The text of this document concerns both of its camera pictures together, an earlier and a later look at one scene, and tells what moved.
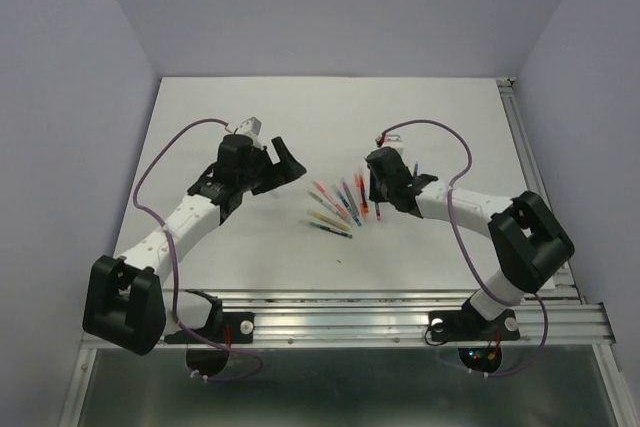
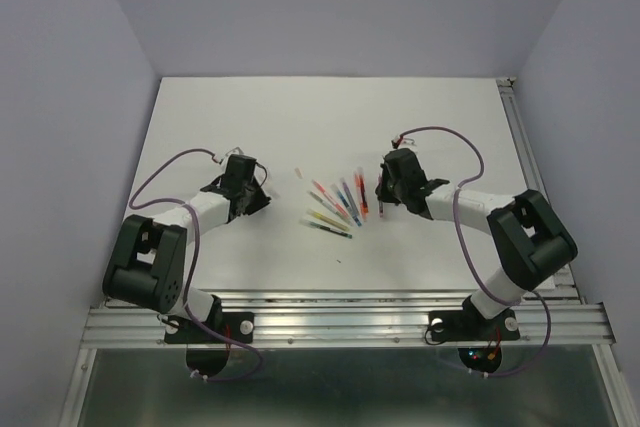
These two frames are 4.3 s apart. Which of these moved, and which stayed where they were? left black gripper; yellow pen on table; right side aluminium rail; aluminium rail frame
Moved: left black gripper
Stayed: yellow pen on table; aluminium rail frame; right side aluminium rail
